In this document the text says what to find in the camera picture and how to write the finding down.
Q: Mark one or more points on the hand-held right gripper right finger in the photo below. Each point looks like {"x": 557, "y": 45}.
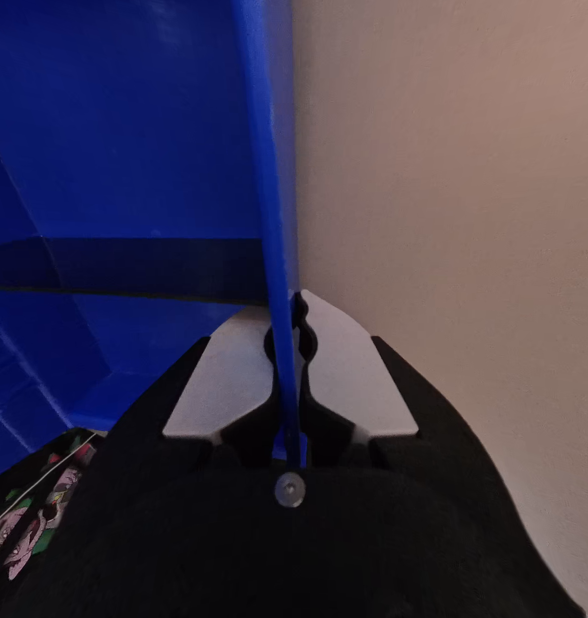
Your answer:
{"x": 356, "y": 381}

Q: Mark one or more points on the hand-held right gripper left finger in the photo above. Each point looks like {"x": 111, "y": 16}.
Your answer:
{"x": 217, "y": 381}

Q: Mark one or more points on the blue plastic bin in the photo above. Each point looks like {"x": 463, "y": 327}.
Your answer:
{"x": 106, "y": 145}

